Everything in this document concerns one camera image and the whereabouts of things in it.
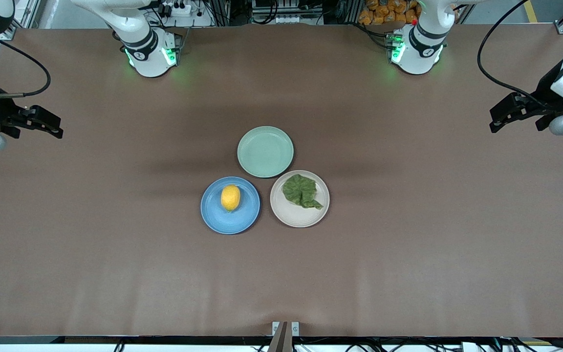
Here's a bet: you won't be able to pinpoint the yellow lemon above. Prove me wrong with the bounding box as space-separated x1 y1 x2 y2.
220 184 241 213

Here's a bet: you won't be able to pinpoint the green lettuce leaf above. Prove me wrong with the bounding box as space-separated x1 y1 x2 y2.
282 174 324 211

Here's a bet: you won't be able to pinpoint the orange snack packets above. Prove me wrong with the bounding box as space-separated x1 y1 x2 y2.
358 0 421 25

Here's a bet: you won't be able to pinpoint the white power strip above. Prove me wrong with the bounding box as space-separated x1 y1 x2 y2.
146 0 214 27

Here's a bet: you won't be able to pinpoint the blue round plate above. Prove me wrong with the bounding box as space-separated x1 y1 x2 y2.
200 176 261 235

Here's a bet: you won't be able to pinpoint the pale green round plate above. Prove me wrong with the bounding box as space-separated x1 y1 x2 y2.
237 126 295 178

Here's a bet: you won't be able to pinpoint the beige round plate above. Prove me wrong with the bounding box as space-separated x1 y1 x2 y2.
270 170 330 228

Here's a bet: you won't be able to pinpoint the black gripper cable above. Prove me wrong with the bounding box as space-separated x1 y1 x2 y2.
0 34 51 98
477 0 551 110

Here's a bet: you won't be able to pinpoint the metal table edge bracket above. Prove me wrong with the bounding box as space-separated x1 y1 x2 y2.
272 321 300 352

